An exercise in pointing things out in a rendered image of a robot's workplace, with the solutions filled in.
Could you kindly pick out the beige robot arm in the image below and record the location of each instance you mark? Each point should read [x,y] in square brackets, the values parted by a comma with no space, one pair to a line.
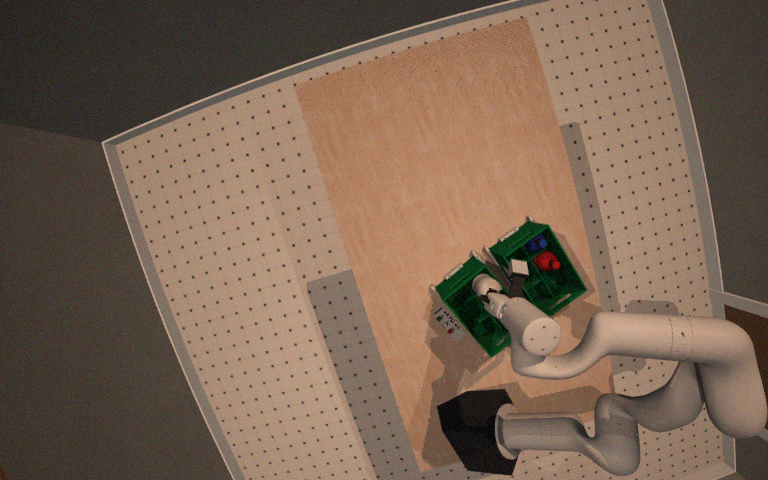
[720,350]

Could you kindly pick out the white paper pick list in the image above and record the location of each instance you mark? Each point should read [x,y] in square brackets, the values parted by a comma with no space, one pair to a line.
[449,323]

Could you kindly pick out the green crate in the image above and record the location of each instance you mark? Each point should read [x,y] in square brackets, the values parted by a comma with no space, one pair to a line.
[562,282]
[460,298]

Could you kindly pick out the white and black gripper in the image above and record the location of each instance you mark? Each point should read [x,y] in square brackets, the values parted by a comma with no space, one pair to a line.
[494,300]

